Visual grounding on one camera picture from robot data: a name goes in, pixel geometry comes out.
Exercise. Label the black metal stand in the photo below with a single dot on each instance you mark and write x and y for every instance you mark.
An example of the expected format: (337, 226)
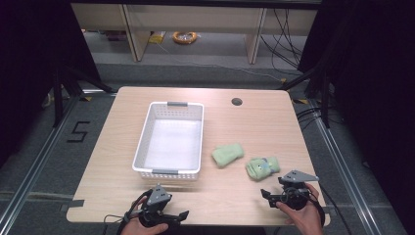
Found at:
(58, 98)
(324, 98)

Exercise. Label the purple box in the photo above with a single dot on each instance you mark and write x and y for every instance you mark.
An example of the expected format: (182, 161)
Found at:
(116, 35)

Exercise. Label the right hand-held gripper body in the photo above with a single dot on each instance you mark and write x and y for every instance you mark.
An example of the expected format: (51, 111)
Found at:
(295, 192)

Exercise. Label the beige wooden shelf unit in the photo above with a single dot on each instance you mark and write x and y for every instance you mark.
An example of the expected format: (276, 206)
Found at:
(195, 18)

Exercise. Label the yellow packet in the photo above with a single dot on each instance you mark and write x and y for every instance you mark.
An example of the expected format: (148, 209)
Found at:
(157, 37)

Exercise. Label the person's left hand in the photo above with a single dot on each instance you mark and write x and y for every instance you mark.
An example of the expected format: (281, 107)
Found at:
(137, 228)

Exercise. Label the black curtain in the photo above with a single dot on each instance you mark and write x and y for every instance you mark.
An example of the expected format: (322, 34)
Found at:
(29, 65)
(375, 81)

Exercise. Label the person's right hand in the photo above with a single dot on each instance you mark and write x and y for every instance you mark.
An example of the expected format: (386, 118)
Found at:
(308, 218)

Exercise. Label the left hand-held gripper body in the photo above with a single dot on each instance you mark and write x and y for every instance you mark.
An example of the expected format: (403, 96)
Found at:
(157, 197)

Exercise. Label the green plush toy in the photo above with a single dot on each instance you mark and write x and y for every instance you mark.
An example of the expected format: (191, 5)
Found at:
(262, 168)

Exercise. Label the aluminium floor rail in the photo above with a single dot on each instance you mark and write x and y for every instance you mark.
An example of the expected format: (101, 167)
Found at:
(345, 173)
(36, 166)

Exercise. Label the white plastic basket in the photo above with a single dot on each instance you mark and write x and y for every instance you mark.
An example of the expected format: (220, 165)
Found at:
(173, 143)

